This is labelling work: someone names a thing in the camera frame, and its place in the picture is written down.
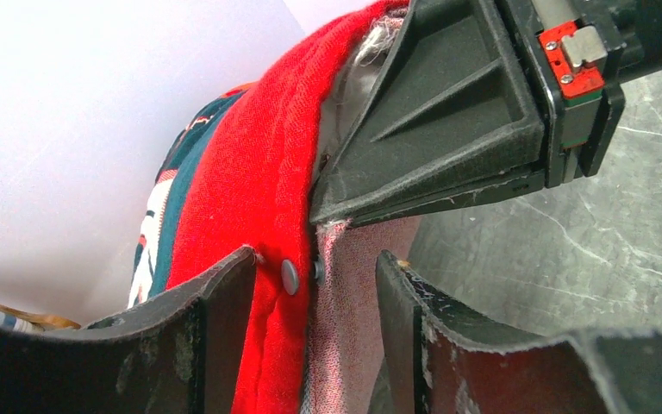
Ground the blue white jar right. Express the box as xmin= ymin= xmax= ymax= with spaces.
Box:
xmin=0 ymin=311 xmax=44 ymax=333

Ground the pink red patterned pillowcase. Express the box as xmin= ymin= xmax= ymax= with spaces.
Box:
xmin=128 ymin=1 xmax=420 ymax=413

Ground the white pillow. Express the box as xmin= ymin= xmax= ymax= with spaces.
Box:
xmin=313 ymin=7 xmax=408 ymax=179

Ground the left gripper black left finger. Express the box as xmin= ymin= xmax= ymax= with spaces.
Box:
xmin=0 ymin=247 xmax=256 ymax=413

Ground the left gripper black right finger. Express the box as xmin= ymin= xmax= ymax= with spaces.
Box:
xmin=376 ymin=251 xmax=662 ymax=413

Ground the wooden shelf rack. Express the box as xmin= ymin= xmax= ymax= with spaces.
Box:
xmin=0 ymin=304 xmax=81 ymax=332

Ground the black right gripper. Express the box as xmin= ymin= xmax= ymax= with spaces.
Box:
xmin=309 ymin=1 xmax=662 ymax=228

